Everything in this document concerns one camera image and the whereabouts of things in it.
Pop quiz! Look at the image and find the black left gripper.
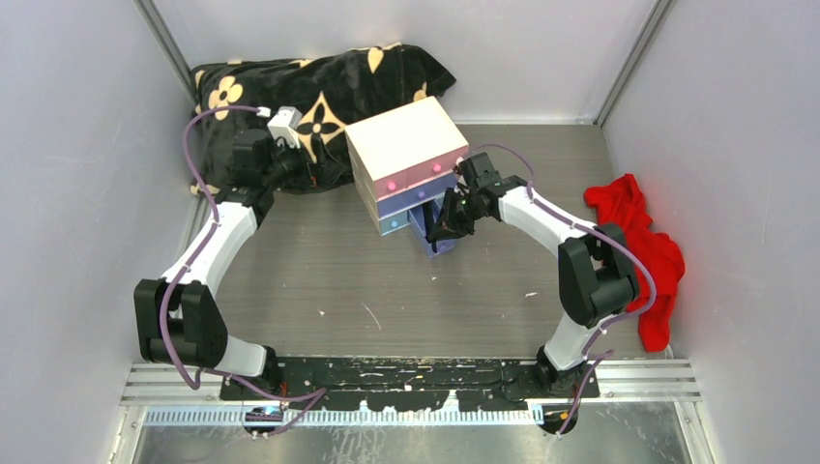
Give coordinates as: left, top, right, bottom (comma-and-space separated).
262, 133, 344, 191

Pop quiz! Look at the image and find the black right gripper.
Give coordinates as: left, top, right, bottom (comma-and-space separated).
431, 187, 483, 241

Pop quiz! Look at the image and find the black long makeup brush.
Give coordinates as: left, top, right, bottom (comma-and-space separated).
423, 198, 451, 255

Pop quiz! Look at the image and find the small purple drawer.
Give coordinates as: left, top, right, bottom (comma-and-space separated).
408, 198, 455, 258

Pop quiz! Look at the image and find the white pink drawer organizer box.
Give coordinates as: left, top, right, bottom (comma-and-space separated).
345, 97, 469, 236

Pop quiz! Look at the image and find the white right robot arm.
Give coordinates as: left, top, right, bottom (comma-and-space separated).
423, 153, 640, 397

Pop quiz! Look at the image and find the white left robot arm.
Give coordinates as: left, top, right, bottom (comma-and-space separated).
133, 130, 333, 399

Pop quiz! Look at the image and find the black floral plush blanket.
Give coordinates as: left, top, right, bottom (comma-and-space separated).
192, 43, 456, 194

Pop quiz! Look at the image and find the red cloth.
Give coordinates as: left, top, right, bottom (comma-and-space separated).
583, 173, 686, 353

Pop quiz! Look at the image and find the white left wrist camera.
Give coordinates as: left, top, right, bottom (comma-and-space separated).
257, 106, 303, 149

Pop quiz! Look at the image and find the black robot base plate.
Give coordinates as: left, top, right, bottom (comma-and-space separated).
220, 356, 600, 413

